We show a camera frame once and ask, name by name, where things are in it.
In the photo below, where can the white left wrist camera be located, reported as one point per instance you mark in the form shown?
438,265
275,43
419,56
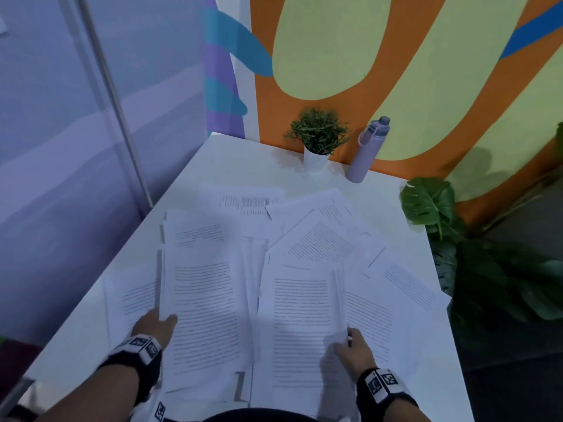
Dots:
159,410

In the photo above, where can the grey metal frame pole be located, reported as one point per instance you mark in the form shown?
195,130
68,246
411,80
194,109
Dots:
116,105

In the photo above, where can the person's left forearm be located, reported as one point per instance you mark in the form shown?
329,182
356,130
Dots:
97,399

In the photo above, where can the lilac water bottle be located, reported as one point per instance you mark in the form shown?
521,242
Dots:
365,158

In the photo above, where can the person's right hand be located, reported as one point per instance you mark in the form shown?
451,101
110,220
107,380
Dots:
356,358

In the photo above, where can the person's black shirt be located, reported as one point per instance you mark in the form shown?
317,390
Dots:
264,416

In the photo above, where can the pile of printed papers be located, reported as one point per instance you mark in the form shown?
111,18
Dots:
321,246

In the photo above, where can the small green plant white pot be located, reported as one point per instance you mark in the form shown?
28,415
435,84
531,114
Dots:
316,131

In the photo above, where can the person's left hand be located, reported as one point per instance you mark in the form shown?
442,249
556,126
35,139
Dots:
154,327

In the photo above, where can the large green monstera plant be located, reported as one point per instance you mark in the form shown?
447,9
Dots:
426,202

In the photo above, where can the white table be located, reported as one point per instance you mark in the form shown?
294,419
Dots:
246,171

